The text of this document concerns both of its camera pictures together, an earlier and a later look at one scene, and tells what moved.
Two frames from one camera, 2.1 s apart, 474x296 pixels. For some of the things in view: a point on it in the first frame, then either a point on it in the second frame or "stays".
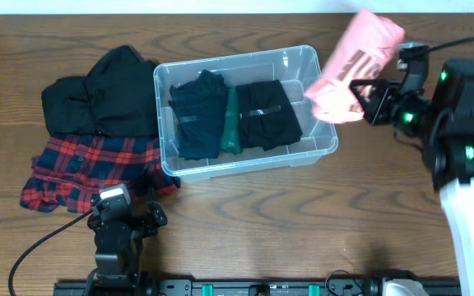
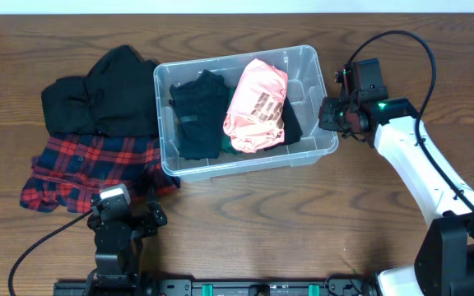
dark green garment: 231,137 stays
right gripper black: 381,110 → 327,115
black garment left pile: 117,97 stays
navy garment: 200,105 stays
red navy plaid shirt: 69,173 stays
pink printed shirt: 368,44 → 255,113
